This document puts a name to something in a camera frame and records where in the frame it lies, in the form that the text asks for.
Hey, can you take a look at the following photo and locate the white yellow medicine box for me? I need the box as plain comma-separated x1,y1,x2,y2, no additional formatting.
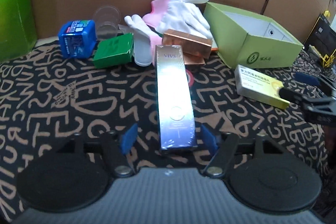
235,65,290,110

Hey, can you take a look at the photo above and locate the long iridescent cosmetic box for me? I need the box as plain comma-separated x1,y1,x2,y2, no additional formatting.
155,45,197,152

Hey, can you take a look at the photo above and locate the copper metallic box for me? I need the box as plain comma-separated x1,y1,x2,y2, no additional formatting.
182,48,218,65
162,29,213,59

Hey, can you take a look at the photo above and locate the translucent white tube case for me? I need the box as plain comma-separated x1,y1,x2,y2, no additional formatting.
133,31,152,67

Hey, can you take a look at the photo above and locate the blue gum container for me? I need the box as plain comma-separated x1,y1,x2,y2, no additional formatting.
58,20,97,59

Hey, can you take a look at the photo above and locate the white pink glove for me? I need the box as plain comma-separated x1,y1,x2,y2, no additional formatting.
124,14,162,65
142,0,213,40

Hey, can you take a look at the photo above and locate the black yellow package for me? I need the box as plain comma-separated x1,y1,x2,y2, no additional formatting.
303,14,335,68

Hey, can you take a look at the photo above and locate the light green open box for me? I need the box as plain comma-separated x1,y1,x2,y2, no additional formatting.
203,2,303,68

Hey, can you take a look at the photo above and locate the patterned black tan cloth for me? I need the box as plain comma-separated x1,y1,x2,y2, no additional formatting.
1,42,335,223

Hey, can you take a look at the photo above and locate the small dark green box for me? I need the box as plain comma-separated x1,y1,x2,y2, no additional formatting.
93,33,134,69

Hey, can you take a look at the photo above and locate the clear plastic cup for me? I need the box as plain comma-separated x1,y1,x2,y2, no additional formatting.
93,5,121,41

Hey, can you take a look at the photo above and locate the tall green gift box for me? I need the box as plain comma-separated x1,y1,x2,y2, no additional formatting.
0,0,37,62

